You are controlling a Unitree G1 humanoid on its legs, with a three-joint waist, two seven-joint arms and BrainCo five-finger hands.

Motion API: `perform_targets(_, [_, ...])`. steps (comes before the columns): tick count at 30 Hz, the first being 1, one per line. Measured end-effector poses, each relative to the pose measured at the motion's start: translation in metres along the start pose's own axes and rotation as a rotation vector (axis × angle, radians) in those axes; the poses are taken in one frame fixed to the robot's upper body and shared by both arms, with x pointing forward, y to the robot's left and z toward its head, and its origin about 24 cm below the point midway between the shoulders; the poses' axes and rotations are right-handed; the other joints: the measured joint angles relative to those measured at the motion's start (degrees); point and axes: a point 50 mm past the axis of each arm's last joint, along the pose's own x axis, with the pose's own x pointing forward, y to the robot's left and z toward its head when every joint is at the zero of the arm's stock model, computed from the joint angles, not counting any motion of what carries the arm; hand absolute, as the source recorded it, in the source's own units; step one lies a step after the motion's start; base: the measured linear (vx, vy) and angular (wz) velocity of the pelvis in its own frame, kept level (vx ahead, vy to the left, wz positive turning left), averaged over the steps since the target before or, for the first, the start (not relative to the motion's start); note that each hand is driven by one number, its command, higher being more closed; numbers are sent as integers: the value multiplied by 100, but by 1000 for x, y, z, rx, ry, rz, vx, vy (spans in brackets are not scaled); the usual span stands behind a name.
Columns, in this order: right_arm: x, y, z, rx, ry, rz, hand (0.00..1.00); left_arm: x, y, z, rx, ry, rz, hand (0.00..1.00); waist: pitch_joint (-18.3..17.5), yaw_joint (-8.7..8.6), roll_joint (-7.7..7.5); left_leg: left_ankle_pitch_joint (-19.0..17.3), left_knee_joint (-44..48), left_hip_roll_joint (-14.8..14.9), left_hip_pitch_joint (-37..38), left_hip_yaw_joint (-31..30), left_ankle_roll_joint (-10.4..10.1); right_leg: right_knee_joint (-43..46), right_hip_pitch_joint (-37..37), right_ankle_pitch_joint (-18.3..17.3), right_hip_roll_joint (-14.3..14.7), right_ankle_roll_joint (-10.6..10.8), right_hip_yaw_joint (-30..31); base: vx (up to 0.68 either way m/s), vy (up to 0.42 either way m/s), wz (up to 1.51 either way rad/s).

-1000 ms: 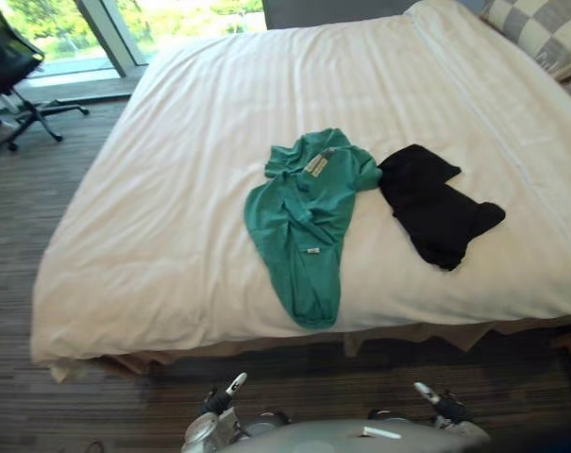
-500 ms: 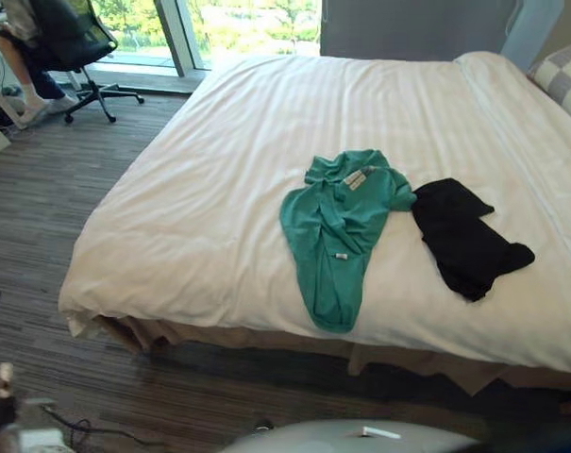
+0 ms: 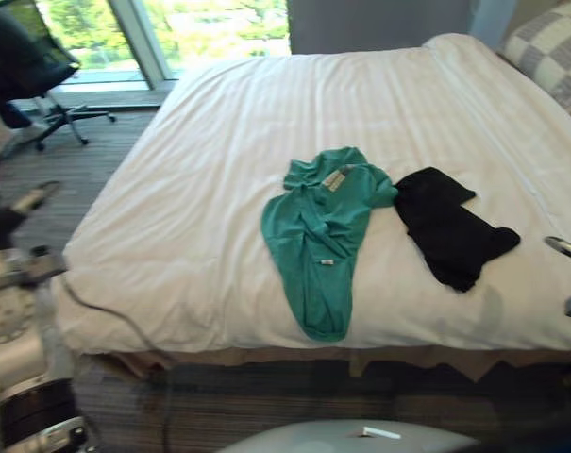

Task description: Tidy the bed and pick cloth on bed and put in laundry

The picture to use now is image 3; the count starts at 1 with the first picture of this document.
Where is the black office chair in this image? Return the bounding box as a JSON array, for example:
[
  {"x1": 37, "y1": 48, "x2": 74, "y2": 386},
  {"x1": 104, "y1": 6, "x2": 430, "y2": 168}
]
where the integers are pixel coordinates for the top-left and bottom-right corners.
[{"x1": 0, "y1": 0, "x2": 118, "y2": 153}]

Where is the silver robot torso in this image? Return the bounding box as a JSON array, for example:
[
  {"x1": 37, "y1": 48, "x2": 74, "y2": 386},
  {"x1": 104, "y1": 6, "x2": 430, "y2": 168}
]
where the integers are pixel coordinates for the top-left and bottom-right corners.
[{"x1": 226, "y1": 419, "x2": 479, "y2": 453}]

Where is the grey headboard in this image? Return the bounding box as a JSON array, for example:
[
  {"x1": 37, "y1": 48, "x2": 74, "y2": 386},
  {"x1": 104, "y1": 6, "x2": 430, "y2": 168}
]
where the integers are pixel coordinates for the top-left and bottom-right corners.
[{"x1": 287, "y1": 0, "x2": 476, "y2": 57}]

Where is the white bed duvet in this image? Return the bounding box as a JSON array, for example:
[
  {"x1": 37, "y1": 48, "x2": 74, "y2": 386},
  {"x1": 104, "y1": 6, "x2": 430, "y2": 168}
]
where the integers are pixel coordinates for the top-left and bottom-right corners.
[{"x1": 50, "y1": 32, "x2": 571, "y2": 356}]

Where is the green t-shirt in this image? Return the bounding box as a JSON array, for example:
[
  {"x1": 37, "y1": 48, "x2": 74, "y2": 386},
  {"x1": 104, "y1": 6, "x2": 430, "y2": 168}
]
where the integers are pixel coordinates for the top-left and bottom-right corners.
[{"x1": 260, "y1": 146, "x2": 399, "y2": 343}]

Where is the person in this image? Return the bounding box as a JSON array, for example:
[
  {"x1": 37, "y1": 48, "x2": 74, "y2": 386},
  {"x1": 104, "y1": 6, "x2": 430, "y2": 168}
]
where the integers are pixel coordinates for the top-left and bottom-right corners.
[{"x1": 0, "y1": 35, "x2": 49, "y2": 159}]

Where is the beige bed base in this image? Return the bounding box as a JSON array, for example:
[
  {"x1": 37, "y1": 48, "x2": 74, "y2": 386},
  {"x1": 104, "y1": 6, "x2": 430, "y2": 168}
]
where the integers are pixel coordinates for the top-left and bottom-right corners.
[{"x1": 76, "y1": 344, "x2": 571, "y2": 384}]

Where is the grey white checkered pillow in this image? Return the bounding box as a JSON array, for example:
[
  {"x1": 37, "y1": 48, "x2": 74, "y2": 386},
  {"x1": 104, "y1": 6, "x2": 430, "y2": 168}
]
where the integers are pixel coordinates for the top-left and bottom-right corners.
[{"x1": 500, "y1": 0, "x2": 571, "y2": 112}]

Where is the grey window frame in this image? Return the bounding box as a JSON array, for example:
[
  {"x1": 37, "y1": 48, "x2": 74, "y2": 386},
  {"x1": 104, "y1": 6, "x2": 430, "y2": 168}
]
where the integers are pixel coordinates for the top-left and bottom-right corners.
[{"x1": 106, "y1": 0, "x2": 185, "y2": 92}]

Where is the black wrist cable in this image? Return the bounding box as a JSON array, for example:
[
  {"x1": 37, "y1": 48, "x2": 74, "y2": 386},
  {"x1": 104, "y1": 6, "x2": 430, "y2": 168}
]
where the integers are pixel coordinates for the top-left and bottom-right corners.
[{"x1": 60, "y1": 271, "x2": 177, "y2": 453}]

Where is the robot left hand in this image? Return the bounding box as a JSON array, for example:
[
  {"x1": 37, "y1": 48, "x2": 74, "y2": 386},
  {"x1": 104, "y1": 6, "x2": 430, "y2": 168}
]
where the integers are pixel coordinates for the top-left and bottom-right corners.
[{"x1": 0, "y1": 180, "x2": 62, "y2": 254}]

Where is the black cloth garment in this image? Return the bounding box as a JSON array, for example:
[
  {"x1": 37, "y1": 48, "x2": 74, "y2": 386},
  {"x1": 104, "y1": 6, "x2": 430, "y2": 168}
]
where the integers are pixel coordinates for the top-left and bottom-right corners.
[{"x1": 393, "y1": 166, "x2": 522, "y2": 294}]

